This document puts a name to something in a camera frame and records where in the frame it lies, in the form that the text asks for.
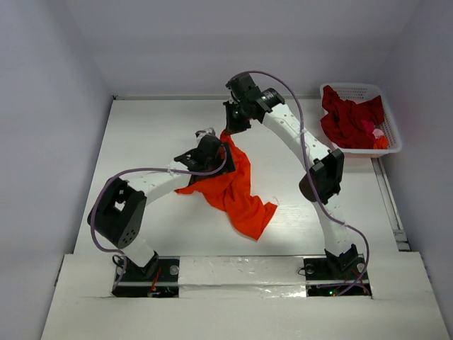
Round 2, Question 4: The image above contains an orange t shirt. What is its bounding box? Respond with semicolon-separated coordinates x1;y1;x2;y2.
176;132;277;241

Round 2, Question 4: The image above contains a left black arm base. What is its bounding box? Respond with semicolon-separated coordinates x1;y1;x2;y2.
112;257;180;298

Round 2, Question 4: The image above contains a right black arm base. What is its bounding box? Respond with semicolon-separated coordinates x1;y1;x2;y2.
297;256;365;297

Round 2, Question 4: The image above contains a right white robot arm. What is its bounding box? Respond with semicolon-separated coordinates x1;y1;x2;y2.
224;72;358;278

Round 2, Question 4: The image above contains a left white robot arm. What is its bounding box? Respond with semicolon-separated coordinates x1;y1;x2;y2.
88;135;235;280

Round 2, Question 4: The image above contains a dark red t shirt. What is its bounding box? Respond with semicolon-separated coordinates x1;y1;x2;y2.
321;86;384;149

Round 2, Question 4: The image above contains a white plastic basket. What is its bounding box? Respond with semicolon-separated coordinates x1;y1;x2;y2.
319;82;402;158

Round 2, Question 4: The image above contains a pink cloth in basket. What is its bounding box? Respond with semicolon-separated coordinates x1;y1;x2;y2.
362;120;384;140

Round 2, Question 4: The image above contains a small orange cloth in basket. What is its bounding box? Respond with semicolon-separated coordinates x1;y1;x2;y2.
373;136;389;149

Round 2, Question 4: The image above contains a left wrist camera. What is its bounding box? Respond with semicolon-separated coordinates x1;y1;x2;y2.
195;127;216;140

